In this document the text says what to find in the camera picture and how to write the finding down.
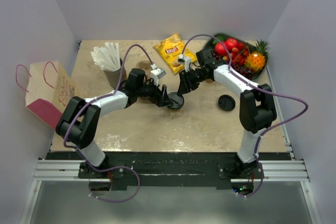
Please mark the yellow Lays chips bag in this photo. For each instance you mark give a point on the yellow Lays chips bag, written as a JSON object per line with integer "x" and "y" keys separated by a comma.
{"x": 169, "y": 50}

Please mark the small red apple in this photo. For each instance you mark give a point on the small red apple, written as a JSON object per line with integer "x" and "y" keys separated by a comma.
{"x": 231, "y": 43}

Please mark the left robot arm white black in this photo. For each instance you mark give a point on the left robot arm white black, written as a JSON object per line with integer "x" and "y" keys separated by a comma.
{"x": 79, "y": 120}

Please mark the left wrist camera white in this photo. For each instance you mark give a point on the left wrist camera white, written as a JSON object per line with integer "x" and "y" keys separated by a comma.
{"x": 156, "y": 74}

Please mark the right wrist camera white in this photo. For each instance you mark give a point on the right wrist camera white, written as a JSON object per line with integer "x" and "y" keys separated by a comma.
{"x": 186, "y": 61}

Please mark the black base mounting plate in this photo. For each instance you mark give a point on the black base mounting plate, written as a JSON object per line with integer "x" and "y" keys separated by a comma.
{"x": 159, "y": 169}

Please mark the dark green fruit tray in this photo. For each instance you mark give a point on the dark green fruit tray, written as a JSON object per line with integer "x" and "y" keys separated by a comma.
{"x": 224, "y": 37}

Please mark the aluminium rail frame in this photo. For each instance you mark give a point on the aluminium rail frame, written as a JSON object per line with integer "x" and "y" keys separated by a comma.
{"x": 281, "y": 195}

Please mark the black coffee cup lid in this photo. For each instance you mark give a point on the black coffee cup lid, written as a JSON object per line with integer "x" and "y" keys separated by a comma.
{"x": 226, "y": 103}

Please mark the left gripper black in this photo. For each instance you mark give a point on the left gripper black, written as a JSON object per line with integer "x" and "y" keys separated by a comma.
{"x": 160, "y": 98}

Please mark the paper bag pink white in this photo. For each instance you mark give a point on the paper bag pink white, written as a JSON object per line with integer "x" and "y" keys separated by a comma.
{"x": 48, "y": 91}

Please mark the dark grape bunch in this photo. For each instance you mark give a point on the dark grape bunch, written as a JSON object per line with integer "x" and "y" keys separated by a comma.
{"x": 243, "y": 70}

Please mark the cardboard cup carrier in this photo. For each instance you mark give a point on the cardboard cup carrier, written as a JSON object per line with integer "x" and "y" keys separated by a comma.
{"x": 145, "y": 65}

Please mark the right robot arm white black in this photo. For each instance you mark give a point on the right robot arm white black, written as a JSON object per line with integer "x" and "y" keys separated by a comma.
{"x": 256, "y": 106}

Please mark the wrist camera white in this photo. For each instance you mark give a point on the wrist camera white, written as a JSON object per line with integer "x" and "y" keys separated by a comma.
{"x": 156, "y": 74}
{"x": 186, "y": 61}

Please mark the grey straw holder cup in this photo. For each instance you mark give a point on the grey straw holder cup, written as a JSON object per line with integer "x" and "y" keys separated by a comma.
{"x": 113, "y": 77}

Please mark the orange toy pineapple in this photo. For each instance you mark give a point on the orange toy pineapple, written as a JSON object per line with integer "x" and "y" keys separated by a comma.
{"x": 257, "y": 59}

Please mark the large red apple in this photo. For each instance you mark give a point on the large red apple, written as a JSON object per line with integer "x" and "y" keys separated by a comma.
{"x": 221, "y": 48}

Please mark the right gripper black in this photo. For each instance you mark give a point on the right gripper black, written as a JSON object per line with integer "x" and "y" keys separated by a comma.
{"x": 186, "y": 84}

